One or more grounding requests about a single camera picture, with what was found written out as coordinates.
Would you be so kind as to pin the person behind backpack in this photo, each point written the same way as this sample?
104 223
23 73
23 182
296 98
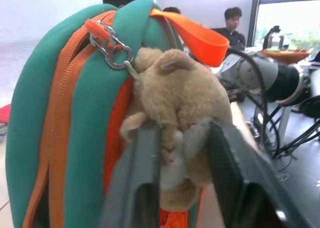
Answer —
172 10

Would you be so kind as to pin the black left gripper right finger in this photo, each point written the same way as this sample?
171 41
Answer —
240 173

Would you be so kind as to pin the person in black shirt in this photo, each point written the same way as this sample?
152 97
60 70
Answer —
233 28

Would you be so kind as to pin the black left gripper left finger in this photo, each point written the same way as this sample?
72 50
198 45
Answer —
140 178

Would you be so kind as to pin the orange and teal backpack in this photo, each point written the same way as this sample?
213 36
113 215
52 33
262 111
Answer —
72 105

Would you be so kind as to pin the red cloth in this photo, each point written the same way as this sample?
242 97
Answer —
5 114

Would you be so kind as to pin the silver carabiner clip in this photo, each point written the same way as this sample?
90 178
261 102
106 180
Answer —
112 50

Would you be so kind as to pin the orange bowl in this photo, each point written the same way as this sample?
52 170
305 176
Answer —
287 54

